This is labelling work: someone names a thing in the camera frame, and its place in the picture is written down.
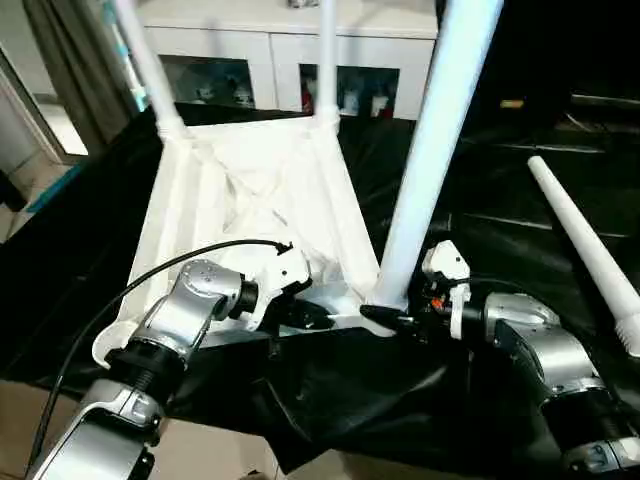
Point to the grey curtain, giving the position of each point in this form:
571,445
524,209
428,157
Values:
75,60

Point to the teal white plastic package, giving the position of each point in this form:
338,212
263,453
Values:
125,55

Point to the dark grey crumpled bundle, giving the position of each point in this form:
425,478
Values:
302,2

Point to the white glass-door cabinet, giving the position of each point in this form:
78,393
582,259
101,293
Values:
225,40

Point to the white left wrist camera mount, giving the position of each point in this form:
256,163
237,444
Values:
280,272

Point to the small beige label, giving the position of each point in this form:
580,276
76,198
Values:
511,104

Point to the black table mat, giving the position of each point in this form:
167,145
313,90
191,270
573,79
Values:
375,390

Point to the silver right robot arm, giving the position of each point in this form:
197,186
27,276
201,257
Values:
550,350

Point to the teal floor mat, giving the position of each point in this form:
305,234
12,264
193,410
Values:
50,192

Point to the white plastic table leg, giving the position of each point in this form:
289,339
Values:
328,50
150,65
430,150
575,225

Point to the white plastic table top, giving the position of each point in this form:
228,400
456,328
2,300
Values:
250,200

